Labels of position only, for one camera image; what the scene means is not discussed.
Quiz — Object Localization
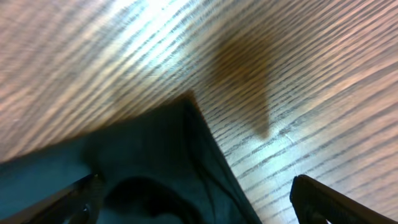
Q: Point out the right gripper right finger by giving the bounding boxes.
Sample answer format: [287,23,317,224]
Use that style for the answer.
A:
[289,175,397,224]

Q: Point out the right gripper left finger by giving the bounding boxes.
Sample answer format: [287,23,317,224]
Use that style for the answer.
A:
[1,174,104,224]

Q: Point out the black t-shirt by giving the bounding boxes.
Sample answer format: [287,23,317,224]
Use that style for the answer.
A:
[1,98,259,223]

